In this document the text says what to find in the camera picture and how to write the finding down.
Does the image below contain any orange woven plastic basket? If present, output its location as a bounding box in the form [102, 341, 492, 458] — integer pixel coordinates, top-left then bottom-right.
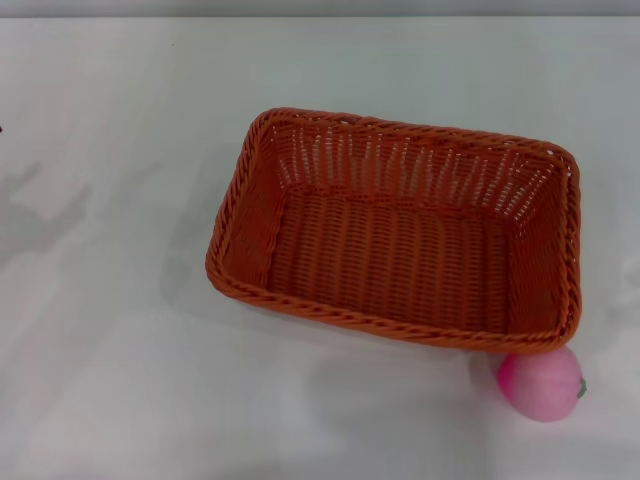
[204, 106, 584, 357]

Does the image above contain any pink peach toy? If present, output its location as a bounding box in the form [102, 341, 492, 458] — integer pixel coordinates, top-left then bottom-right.
[496, 346, 589, 425]

